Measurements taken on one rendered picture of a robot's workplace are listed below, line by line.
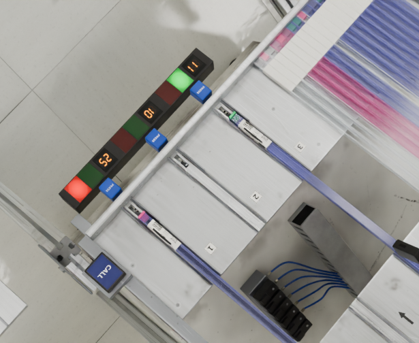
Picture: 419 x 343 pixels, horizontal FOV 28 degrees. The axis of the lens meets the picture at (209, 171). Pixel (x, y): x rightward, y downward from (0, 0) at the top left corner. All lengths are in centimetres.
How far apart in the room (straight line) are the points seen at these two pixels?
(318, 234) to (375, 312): 37
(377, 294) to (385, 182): 50
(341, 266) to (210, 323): 29
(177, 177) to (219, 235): 12
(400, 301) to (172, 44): 106
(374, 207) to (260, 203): 49
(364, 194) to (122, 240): 61
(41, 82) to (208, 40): 46
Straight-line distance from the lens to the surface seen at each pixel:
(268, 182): 137
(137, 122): 142
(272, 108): 141
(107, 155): 141
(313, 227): 166
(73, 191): 140
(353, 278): 176
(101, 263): 131
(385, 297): 135
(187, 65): 145
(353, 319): 133
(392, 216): 184
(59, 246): 145
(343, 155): 172
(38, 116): 206
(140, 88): 215
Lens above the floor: 192
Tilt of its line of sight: 57 degrees down
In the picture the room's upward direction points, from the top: 114 degrees clockwise
